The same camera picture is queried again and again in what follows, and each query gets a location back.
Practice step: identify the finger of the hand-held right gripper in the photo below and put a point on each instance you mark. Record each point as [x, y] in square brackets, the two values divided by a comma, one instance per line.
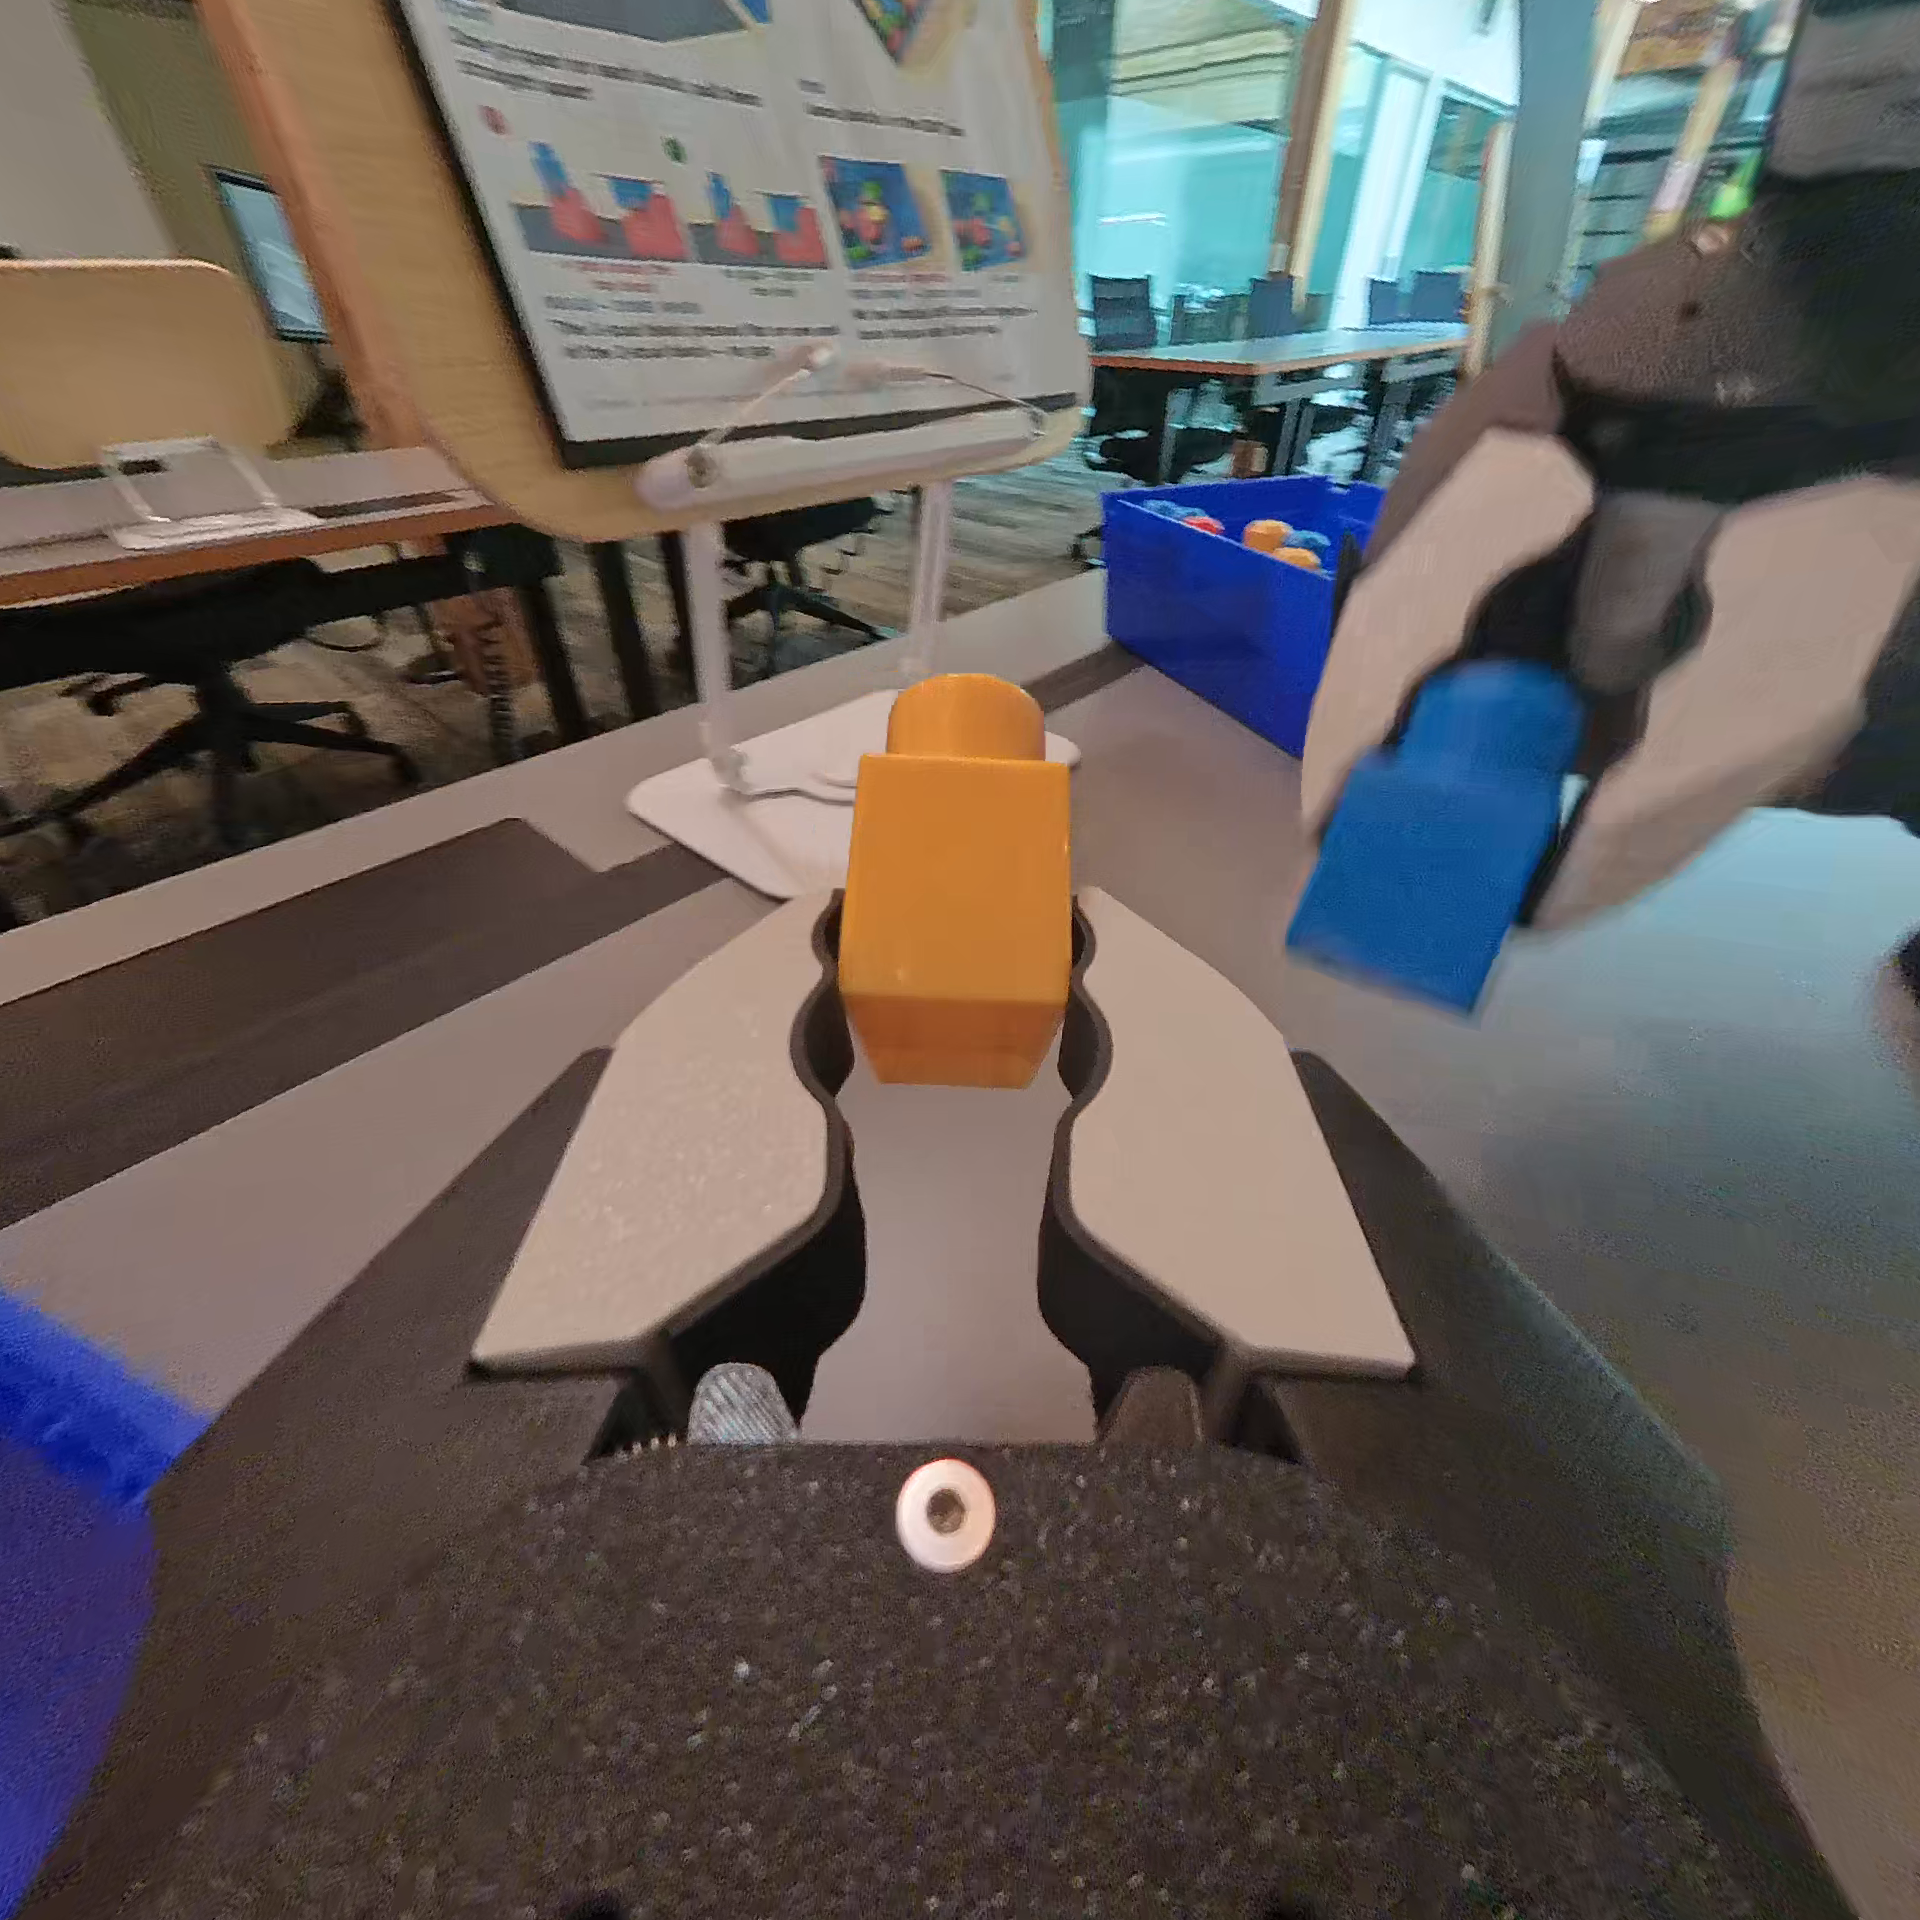
[1787, 645]
[1424, 587]

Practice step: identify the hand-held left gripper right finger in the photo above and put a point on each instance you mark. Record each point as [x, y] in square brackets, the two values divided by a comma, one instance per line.
[1215, 1202]

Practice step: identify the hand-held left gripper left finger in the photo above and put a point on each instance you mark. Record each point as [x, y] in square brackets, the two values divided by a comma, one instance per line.
[676, 1185]

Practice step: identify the heap of joined block pairs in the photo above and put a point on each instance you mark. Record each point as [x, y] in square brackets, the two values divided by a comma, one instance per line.
[1267, 537]

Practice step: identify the blue plastic bin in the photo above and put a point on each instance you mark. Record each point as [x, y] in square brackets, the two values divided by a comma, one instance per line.
[61, 1577]
[1215, 645]

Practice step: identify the blue single-stud block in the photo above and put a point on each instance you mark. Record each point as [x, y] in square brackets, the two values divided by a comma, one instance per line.
[1424, 869]

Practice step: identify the yellow two-stud block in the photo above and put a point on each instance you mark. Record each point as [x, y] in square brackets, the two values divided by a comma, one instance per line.
[955, 885]

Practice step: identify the person's right forearm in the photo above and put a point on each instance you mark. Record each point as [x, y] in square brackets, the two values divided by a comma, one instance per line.
[1892, 764]

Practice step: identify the wood-edged office table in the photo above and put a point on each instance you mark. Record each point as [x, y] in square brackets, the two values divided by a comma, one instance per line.
[1277, 353]
[376, 494]

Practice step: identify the black office chair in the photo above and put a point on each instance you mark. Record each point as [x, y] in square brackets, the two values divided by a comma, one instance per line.
[796, 533]
[149, 645]
[1272, 305]
[1118, 307]

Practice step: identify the printed instruction sheet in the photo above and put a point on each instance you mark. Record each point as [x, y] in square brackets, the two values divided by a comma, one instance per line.
[676, 375]

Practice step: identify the small pale board stand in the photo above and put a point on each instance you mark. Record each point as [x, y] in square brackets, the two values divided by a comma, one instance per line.
[195, 494]

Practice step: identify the small pale wooden board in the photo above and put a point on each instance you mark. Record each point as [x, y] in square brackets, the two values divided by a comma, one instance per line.
[135, 359]

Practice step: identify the dark framed screen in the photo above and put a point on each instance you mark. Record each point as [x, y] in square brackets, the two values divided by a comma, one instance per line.
[271, 249]

